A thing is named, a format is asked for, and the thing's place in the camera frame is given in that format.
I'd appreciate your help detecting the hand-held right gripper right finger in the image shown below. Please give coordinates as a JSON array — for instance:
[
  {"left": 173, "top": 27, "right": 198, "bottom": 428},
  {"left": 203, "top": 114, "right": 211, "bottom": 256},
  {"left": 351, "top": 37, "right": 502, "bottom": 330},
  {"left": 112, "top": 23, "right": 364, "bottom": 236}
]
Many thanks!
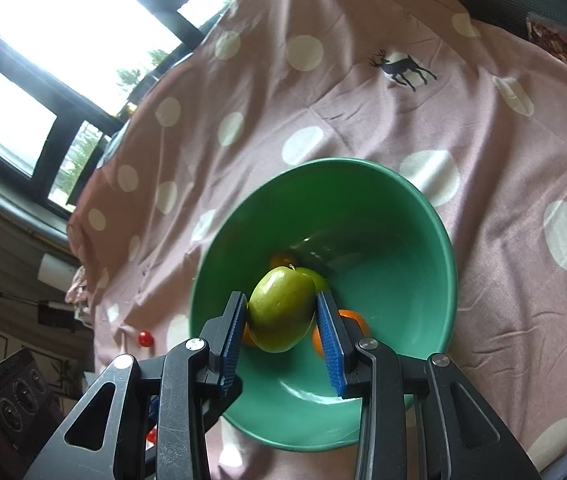
[{"left": 315, "top": 290, "right": 543, "bottom": 480}]

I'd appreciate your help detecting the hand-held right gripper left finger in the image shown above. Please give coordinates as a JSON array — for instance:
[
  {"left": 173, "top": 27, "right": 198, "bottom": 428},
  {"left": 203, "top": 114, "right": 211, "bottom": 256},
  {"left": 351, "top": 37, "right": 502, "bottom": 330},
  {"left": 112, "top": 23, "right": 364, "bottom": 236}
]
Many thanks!
[{"left": 22, "top": 291, "right": 248, "bottom": 480}]

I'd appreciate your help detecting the large orange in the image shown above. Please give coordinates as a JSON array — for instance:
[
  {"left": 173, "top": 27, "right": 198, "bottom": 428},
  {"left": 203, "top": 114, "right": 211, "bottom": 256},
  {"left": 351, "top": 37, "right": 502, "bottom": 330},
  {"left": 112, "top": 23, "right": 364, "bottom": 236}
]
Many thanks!
[{"left": 312, "top": 310, "right": 369, "bottom": 359}]

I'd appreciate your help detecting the green apple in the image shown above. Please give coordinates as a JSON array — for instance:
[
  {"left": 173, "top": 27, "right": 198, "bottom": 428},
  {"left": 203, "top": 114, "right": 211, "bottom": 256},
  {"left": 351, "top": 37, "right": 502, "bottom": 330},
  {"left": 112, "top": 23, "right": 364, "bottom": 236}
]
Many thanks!
[
  {"left": 296, "top": 267, "right": 331, "bottom": 293},
  {"left": 248, "top": 266, "right": 317, "bottom": 353}
]

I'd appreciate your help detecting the green plastic bowl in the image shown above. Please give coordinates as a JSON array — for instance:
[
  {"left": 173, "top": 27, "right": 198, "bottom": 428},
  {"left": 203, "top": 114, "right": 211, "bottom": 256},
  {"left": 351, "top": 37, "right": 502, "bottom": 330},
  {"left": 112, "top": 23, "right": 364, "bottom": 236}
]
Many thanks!
[{"left": 190, "top": 158, "right": 459, "bottom": 453}]

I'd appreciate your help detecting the upright floor vacuum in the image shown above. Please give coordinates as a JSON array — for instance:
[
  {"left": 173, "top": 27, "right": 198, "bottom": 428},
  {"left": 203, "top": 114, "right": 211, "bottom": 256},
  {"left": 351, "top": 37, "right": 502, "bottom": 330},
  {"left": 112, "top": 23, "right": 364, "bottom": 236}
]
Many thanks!
[{"left": 0, "top": 285, "right": 87, "bottom": 331}]

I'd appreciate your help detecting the pink clothes pile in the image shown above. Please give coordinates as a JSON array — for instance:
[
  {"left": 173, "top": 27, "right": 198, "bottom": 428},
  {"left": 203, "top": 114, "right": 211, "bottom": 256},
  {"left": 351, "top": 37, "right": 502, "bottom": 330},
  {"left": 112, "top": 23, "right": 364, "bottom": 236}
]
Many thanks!
[{"left": 65, "top": 266, "right": 89, "bottom": 321}]

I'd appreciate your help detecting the white panel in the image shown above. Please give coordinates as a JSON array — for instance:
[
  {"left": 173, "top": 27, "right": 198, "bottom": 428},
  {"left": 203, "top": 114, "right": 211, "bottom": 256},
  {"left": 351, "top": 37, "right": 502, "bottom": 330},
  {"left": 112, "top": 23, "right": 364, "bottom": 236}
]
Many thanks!
[{"left": 38, "top": 254, "right": 77, "bottom": 288}]

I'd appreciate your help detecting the pink polka dot blanket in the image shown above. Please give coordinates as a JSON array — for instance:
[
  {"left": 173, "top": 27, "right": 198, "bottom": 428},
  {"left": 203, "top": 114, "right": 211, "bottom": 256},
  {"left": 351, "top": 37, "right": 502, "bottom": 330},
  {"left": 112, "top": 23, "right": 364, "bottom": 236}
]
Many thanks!
[{"left": 66, "top": 0, "right": 567, "bottom": 480}]

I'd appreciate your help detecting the black framed window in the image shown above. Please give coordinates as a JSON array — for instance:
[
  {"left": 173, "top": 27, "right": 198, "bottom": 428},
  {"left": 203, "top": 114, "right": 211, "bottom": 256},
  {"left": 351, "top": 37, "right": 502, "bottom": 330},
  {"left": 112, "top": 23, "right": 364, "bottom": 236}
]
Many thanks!
[{"left": 0, "top": 0, "right": 259, "bottom": 221}]

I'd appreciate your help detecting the clear bag of dried fruit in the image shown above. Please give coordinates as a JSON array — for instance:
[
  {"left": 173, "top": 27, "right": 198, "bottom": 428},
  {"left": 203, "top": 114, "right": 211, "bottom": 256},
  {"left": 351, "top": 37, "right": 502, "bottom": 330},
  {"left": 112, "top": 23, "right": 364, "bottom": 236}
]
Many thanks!
[{"left": 526, "top": 12, "right": 567, "bottom": 78}]

